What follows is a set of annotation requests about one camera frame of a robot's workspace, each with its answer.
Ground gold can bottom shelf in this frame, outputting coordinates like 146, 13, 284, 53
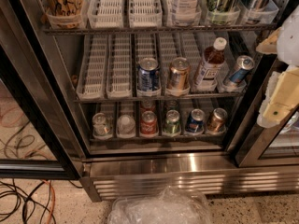
206, 108, 227, 133

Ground white tray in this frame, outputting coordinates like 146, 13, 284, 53
129, 0, 163, 28
87, 0, 124, 29
107, 35, 132, 98
77, 35, 107, 101

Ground orange cable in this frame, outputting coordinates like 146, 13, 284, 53
40, 179, 57, 224

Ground clear bottle white cap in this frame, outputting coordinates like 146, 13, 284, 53
118, 115, 135, 134

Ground red coke can front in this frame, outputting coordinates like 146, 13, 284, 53
141, 111, 157, 134

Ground gold can shelf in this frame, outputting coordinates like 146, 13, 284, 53
206, 108, 227, 133
166, 57, 191, 91

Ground glass fridge door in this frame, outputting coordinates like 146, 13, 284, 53
231, 60, 299, 167
0, 48, 79, 180

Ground white bottle top shelf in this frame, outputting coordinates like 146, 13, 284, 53
172, 0, 200, 26

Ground gold can middle shelf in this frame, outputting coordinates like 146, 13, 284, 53
166, 57, 191, 91

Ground white tray middle far left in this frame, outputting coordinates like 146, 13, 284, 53
77, 35, 107, 101

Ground blue pepsi can shelf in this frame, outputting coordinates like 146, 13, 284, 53
185, 109, 205, 133
138, 58, 160, 91

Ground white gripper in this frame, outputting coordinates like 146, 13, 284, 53
256, 6, 299, 128

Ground silver can bottom left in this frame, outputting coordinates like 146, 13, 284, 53
93, 113, 111, 136

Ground left glass fridge door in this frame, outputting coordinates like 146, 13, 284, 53
0, 48, 79, 180

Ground clear plastic bag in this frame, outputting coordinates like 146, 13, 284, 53
107, 187, 212, 224

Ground steel fridge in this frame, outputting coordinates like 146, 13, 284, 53
0, 0, 298, 202

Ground brown tea bottle white cap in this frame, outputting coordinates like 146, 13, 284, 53
193, 37, 227, 91

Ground dark can behind green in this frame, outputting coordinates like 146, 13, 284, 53
164, 100, 179, 113

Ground right glass fridge door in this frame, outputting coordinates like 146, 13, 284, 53
231, 60, 299, 167

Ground red can behind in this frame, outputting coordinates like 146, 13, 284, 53
140, 100, 156, 113

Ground green can front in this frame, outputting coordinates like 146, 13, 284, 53
163, 110, 180, 134

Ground blue pepsi can bottom shelf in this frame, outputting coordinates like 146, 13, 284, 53
185, 109, 205, 133

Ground green can top shelf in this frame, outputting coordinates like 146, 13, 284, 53
206, 0, 239, 25

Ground black cables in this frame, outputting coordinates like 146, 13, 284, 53
0, 178, 84, 224

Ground tilted blue silver can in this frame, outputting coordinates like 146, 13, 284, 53
223, 55, 254, 87

